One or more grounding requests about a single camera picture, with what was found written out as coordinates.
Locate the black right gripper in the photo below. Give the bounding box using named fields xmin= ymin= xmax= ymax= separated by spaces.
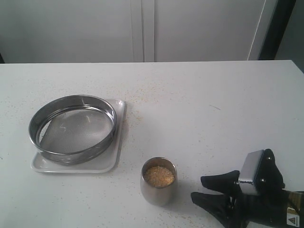
xmin=190 ymin=149 xmax=304 ymax=228

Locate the pile of beige grains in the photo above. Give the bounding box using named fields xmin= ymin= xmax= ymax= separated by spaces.
xmin=143 ymin=166 xmax=175 ymax=188

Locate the stainless steel cup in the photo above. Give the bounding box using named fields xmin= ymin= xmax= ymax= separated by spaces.
xmin=140 ymin=157 xmax=178 ymax=206

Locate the round stainless steel sieve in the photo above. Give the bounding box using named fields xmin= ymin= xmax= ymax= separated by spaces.
xmin=28 ymin=95 xmax=118 ymax=165

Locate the white square plastic tray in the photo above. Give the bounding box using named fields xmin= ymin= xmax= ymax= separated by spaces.
xmin=31 ymin=99 xmax=127 ymax=174

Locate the white cabinet with doors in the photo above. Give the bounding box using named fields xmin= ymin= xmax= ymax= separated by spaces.
xmin=0 ymin=0 xmax=277 ymax=63

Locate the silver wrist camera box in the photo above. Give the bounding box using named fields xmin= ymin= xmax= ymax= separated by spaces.
xmin=238 ymin=150 xmax=264 ymax=196

